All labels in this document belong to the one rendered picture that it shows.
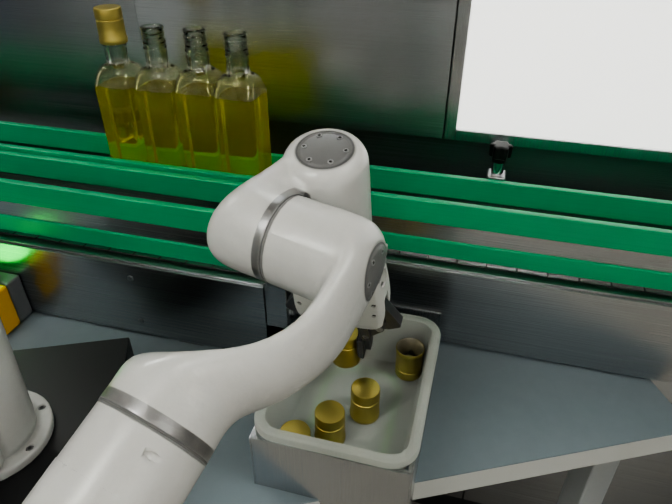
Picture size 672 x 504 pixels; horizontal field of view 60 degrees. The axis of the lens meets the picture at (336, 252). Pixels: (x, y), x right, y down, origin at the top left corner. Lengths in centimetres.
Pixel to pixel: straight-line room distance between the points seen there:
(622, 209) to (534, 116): 17
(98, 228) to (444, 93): 50
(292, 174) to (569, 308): 44
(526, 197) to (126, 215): 52
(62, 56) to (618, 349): 96
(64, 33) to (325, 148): 69
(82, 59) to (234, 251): 70
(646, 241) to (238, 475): 54
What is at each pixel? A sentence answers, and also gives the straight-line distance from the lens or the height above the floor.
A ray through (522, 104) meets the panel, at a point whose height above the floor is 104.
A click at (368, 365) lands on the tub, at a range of 78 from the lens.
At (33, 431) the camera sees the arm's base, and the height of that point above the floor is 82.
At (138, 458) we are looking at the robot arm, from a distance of 39.
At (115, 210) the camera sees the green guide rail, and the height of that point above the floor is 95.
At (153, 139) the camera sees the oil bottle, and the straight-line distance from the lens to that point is 86.
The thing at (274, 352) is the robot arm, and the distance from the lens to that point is 39.
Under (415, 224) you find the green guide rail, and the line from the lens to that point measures 76.
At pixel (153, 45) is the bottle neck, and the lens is 82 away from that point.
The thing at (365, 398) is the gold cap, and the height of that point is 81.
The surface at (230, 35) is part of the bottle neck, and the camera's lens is 76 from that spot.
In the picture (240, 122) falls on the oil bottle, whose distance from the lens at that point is 78.
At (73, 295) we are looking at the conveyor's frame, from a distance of 92.
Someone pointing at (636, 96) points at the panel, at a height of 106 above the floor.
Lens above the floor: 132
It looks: 34 degrees down
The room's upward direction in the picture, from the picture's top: straight up
